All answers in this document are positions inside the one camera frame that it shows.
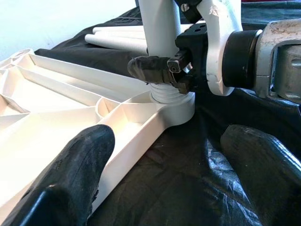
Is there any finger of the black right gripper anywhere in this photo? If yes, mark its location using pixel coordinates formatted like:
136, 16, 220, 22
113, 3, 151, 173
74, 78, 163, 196
127, 53, 189, 94

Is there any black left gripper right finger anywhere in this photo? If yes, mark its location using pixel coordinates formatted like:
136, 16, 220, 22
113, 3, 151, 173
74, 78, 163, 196
220, 124, 301, 226

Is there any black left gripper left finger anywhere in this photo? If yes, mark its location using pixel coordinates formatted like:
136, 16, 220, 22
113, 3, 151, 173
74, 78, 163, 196
0, 124, 116, 226

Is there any white plastic table top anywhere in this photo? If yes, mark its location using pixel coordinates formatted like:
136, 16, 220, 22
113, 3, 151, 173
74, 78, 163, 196
0, 48, 196, 226

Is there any black plastic table cover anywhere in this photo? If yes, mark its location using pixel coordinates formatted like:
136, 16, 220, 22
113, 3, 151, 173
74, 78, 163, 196
35, 4, 301, 226

